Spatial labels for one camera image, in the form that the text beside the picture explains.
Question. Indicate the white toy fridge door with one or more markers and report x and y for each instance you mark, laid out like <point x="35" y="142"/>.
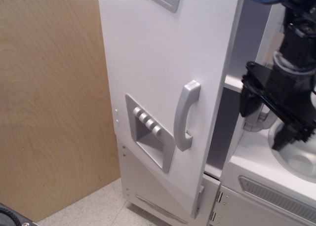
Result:
<point x="151" y="53"/>

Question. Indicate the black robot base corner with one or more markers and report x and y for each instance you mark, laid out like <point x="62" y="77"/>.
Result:
<point x="9" y="217"/>

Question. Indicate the silver oven vent panel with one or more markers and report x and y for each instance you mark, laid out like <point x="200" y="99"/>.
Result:
<point x="276" y="198"/>

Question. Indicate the brass lower door hinge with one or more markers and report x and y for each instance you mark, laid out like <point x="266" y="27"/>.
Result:
<point x="213" y="216"/>

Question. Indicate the brass upper door hinge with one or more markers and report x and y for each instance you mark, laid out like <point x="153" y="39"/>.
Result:
<point x="219" y="196"/>

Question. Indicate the brass door hinge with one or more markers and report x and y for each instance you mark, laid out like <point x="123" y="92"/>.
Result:
<point x="213" y="216"/>
<point x="219" y="196"/>

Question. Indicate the silver ice dispenser panel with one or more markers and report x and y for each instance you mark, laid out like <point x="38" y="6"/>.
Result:
<point x="155" y="141"/>

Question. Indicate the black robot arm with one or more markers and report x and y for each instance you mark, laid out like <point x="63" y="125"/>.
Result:
<point x="297" y="53"/>

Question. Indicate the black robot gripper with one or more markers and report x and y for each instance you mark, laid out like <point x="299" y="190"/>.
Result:
<point x="288" y="96"/>

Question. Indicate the white lower freezer door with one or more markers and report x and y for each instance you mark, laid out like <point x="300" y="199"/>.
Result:
<point x="140" y="187"/>

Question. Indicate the white toy oven door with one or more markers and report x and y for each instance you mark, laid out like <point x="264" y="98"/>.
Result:
<point x="235" y="209"/>

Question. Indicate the silver door handle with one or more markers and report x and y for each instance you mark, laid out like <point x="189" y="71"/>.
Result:
<point x="201" y="189"/>
<point x="189" y="95"/>

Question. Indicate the silver round sink basin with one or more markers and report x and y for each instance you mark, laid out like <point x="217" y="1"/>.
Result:
<point x="299" y="158"/>

